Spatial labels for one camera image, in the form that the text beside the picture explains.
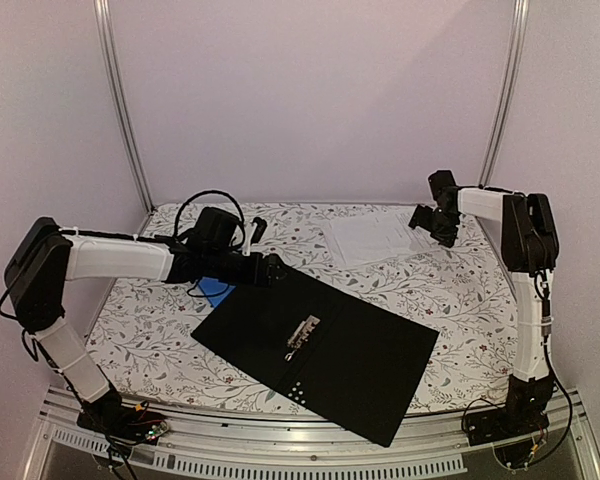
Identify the left aluminium frame post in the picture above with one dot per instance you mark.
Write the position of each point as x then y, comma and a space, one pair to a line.
113, 72

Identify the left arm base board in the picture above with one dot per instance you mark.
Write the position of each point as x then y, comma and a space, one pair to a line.
135, 425

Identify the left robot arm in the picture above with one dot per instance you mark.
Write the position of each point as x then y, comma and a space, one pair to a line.
48, 258

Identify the blue ring binder folder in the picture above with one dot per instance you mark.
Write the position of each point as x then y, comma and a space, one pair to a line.
214, 291

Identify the aluminium front rail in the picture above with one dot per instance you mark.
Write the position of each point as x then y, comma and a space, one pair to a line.
204, 443

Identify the aluminium frame post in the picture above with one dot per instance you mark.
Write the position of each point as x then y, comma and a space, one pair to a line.
512, 65
113, 72

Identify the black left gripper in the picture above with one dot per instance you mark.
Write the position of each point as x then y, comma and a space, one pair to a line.
256, 275

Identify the right arm base board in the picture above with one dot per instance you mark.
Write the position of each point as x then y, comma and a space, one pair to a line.
484, 422

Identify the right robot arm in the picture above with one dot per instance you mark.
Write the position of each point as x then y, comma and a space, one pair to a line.
529, 248

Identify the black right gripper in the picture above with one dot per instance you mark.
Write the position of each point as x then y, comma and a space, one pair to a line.
420, 218

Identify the floral table cloth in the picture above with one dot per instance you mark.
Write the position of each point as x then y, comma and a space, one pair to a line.
142, 338

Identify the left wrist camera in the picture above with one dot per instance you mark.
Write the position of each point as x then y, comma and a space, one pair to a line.
256, 230

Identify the teal box with label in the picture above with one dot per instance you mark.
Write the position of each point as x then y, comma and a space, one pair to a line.
347, 360

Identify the right aluminium frame post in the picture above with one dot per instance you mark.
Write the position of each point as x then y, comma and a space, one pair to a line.
512, 65

